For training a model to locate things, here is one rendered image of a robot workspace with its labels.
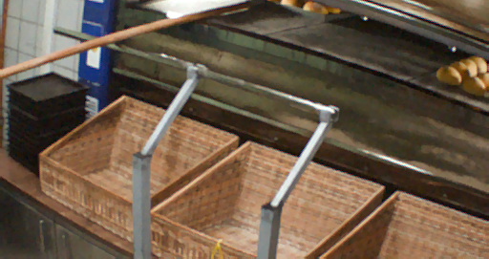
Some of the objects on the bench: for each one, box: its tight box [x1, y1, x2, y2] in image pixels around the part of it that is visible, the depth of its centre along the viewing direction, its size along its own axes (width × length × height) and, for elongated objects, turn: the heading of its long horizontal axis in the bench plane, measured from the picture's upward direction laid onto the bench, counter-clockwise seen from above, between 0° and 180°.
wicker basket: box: [150, 141, 385, 259], centre depth 352 cm, size 49×56×28 cm
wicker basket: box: [39, 96, 239, 244], centre depth 388 cm, size 49×56×28 cm
